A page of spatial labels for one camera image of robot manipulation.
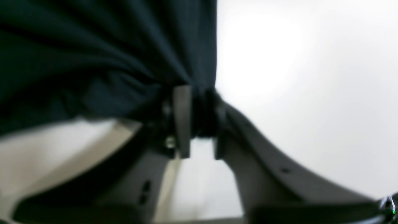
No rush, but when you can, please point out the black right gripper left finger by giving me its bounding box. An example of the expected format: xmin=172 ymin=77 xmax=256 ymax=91
xmin=12 ymin=86 xmax=193 ymax=224

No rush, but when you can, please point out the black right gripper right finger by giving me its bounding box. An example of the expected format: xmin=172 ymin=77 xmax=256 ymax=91
xmin=214 ymin=93 xmax=392 ymax=224

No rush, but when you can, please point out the black t-shirt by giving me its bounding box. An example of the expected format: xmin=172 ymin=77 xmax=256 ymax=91
xmin=0 ymin=0 xmax=217 ymax=137

